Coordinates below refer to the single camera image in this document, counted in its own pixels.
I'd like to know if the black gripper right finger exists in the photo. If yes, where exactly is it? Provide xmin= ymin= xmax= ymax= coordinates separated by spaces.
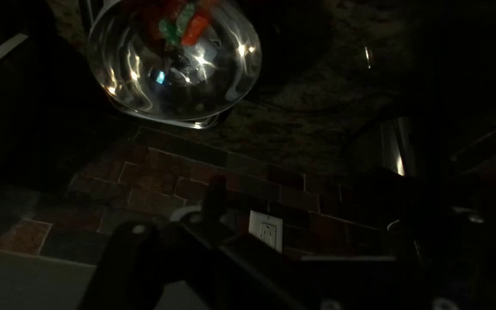
xmin=367 ymin=171 xmax=480 ymax=310

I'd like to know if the white wall outlet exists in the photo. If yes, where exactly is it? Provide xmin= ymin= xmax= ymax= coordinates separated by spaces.
xmin=246 ymin=209 xmax=286 ymax=255

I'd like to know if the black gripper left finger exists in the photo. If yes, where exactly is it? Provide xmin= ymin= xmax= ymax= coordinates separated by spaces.
xmin=77 ymin=219 xmax=167 ymax=310

